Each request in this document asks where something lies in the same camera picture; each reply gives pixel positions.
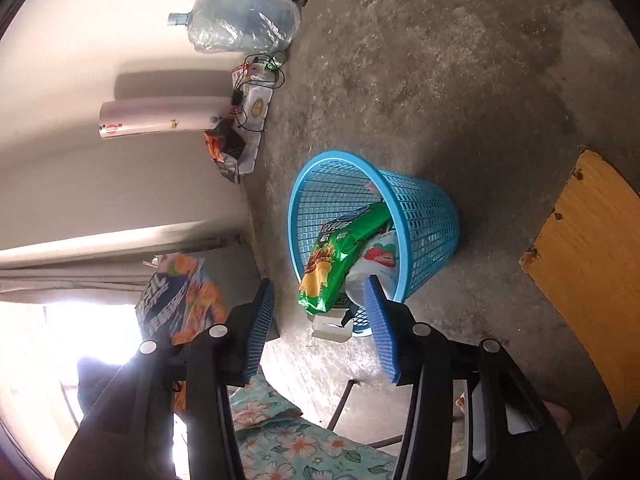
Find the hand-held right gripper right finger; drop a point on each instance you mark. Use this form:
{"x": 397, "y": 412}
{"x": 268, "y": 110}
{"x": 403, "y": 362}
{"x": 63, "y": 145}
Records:
{"x": 382, "y": 330}

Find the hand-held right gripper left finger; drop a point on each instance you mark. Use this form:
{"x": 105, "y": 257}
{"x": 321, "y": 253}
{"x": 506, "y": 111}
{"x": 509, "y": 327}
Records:
{"x": 260, "y": 330}

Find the white drink bottle red cap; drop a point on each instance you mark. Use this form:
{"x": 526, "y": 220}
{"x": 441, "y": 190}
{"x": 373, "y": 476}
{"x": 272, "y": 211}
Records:
{"x": 380, "y": 260}

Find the green potato chip bag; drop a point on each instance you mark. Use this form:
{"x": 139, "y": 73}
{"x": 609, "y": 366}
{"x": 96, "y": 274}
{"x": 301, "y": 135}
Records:
{"x": 330, "y": 255}

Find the blue mesh waste basket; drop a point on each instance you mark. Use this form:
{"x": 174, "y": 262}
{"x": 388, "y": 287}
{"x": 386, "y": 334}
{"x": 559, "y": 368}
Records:
{"x": 425, "y": 210}

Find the blue orange snack bag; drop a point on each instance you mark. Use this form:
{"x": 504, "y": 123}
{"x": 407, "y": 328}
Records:
{"x": 175, "y": 295}

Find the floral light blue blanket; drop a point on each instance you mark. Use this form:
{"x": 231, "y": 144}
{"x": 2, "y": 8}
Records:
{"x": 290, "y": 450}

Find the black object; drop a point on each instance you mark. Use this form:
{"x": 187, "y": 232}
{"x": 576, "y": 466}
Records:
{"x": 100, "y": 380}

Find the beige curtain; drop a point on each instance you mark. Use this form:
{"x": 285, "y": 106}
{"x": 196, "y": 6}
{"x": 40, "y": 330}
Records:
{"x": 100, "y": 270}

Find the dark snack bag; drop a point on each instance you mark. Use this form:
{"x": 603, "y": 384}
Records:
{"x": 225, "y": 152}

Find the person's foot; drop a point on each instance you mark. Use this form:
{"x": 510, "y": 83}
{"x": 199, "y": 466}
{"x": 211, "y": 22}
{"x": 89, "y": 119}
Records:
{"x": 555, "y": 415}

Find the yellow wooden board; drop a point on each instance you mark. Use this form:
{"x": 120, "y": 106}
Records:
{"x": 595, "y": 270}

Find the white plastic package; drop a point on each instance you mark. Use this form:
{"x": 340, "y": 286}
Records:
{"x": 255, "y": 105}

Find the long white pink box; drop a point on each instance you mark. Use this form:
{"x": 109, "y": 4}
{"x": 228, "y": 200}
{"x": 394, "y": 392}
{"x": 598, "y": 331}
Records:
{"x": 160, "y": 117}

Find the large clear water jug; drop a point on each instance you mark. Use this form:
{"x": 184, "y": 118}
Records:
{"x": 240, "y": 25}

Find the dark metal frame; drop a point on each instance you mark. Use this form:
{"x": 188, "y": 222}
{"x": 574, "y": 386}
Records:
{"x": 345, "y": 400}

